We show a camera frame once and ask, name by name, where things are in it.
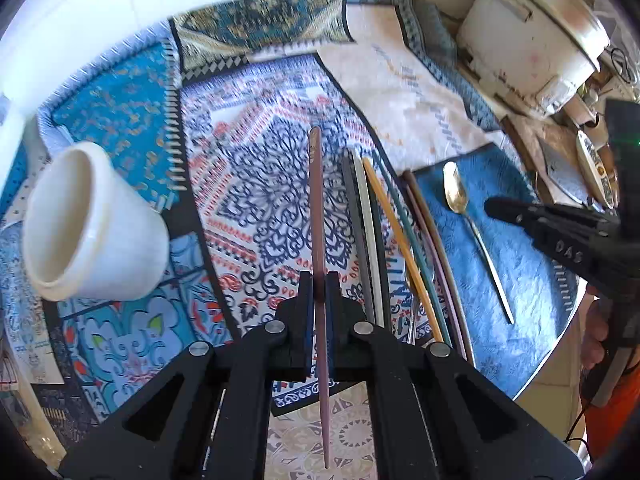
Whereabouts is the gold metal spoon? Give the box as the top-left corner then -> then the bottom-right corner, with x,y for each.
442,160 -> 515,325

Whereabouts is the pink chopstick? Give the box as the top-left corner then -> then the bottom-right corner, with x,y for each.
309,126 -> 330,468

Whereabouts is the teal chopstick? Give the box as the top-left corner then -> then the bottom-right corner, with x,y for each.
372,152 -> 452,346

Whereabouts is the person's right hand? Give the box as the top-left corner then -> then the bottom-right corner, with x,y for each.
580,284 -> 608,370

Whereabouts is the cleaver knife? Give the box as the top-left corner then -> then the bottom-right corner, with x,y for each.
538,138 -> 589,206

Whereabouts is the mauve chopstick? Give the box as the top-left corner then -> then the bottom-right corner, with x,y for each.
407,188 -> 468,359

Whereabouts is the brown chopstick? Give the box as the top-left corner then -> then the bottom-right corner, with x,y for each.
402,170 -> 476,366

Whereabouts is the white rice cooker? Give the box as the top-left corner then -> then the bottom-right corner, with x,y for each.
456,0 -> 610,119

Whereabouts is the white ceramic utensil cup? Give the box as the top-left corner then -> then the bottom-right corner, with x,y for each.
22,142 -> 169,301

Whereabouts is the orange chopstick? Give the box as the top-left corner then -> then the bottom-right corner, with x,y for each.
361,158 -> 444,342

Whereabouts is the patterned patchwork table mat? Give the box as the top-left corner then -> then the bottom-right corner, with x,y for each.
1,0 -> 578,448

